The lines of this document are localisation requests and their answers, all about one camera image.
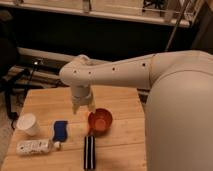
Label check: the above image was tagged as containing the dark cabinet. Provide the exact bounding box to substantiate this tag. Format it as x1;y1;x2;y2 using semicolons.
191;0;213;54

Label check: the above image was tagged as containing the white paper cup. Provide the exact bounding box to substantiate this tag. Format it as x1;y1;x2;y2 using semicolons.
16;113;39;136

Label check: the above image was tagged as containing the dark office chair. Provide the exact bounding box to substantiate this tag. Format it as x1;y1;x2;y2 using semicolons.
0;10;29;120

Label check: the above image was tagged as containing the blue sponge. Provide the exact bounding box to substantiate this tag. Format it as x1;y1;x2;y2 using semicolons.
53;121;68;142

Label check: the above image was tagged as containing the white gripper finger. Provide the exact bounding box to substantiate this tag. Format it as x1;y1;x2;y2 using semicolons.
88;103;96;113
72;105;80;114

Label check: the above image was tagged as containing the metal pole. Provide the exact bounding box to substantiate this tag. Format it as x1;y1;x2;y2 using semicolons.
165;0;190;52

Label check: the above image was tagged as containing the orange plastic bowl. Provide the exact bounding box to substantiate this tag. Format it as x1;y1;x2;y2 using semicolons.
88;108;113;135

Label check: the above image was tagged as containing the black striped rectangular block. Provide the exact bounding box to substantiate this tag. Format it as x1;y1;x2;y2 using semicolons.
84;135;96;171

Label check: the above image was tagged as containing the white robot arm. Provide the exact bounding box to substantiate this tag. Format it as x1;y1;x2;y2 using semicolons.
59;50;213;171

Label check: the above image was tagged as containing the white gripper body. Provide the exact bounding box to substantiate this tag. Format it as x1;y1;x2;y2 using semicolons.
71;86;93;107

